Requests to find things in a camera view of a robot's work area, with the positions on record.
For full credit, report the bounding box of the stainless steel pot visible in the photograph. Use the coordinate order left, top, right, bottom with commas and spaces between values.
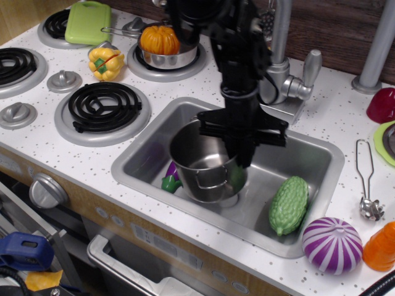
169, 120, 247, 204

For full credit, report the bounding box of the grey stove knob middle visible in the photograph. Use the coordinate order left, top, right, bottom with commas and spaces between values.
47, 70, 82, 93

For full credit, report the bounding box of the grey stove knob left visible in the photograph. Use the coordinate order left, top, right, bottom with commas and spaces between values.
1, 102, 38, 130

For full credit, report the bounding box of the orange toy pumpkin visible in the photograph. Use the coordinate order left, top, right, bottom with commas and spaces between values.
139, 25, 180, 56

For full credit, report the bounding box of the grey burner under saucepan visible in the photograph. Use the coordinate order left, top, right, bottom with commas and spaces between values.
127, 44, 206, 83

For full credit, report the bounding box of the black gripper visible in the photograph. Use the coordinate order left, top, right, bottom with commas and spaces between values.
197, 91, 288, 168

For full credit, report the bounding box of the green cutting board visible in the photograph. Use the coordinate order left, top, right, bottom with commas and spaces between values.
65, 1, 112, 46

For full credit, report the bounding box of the green plate with bowl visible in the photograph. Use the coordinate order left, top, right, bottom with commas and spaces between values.
373, 121, 394, 167

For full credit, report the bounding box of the grey vertical post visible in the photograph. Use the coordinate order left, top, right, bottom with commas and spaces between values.
351, 0, 394, 94

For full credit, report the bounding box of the small steel saucepan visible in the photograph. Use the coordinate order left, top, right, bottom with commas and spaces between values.
102, 22, 198, 70

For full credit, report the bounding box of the silver toy faucet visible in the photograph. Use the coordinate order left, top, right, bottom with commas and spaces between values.
260, 1, 322, 125

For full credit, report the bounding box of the purple striped toy onion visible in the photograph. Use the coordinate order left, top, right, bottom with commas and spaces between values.
302, 217, 363, 275

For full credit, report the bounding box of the grey sink basin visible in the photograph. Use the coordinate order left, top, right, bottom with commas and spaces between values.
111, 97, 344, 258

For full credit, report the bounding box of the metal pasta server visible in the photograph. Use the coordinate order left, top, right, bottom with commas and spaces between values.
355, 139, 384, 221

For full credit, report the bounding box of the grey stove knob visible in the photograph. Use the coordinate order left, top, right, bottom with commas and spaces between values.
47, 70, 82, 93
1, 102, 38, 130
121, 17, 146, 38

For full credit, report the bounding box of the grey stove knob back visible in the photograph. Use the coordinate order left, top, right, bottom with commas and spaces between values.
121, 17, 146, 38

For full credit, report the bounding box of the red toy pepper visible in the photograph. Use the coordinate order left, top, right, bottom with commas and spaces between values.
366, 88, 394, 123

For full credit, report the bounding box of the orange toy carrot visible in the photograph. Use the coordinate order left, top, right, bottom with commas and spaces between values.
362, 221, 394, 272

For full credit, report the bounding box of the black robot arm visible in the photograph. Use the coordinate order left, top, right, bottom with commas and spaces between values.
165, 1, 288, 168

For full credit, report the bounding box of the purple toy eggplant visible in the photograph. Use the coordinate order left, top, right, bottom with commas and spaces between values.
161, 162, 183, 194

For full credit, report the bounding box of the black front coil burner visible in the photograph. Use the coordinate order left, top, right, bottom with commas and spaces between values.
54, 82, 151, 147

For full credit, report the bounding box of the silver oven door handle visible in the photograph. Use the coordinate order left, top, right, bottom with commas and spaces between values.
87, 234, 218, 295

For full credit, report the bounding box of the grey oven front knob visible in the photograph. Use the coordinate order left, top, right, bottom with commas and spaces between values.
29, 173, 69, 209

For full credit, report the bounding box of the black back coil burner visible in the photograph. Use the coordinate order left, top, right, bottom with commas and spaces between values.
37, 9, 88, 49

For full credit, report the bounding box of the blue clamp tool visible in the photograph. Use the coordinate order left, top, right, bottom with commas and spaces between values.
1, 232, 55, 271

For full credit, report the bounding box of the green toy bitter gourd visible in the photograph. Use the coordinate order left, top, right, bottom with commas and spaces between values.
268, 176, 309, 236

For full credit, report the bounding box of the black coil burner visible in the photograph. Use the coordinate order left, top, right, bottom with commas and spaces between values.
54, 82, 151, 147
37, 9, 88, 49
1, 47, 48, 99

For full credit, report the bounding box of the black left coil burner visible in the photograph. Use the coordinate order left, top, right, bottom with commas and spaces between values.
1, 47, 48, 99

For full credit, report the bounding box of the yellow toy bell pepper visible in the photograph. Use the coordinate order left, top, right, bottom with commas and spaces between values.
88, 47, 125, 81

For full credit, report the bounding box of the hanging metal skimmer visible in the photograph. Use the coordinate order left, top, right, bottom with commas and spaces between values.
260, 0, 275, 41

